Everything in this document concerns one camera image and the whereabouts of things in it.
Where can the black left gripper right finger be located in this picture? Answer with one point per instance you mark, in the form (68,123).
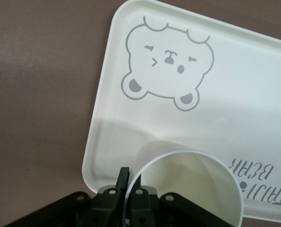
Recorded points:
(145,208)

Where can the cream tray with bear print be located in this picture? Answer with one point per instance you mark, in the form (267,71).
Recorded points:
(225,94)

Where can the brown table mat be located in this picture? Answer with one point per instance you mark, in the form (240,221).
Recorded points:
(36,94)

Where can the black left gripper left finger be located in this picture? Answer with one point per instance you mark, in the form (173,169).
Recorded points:
(83,210)

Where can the white plastic cup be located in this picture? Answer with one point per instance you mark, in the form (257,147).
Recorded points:
(189,177)

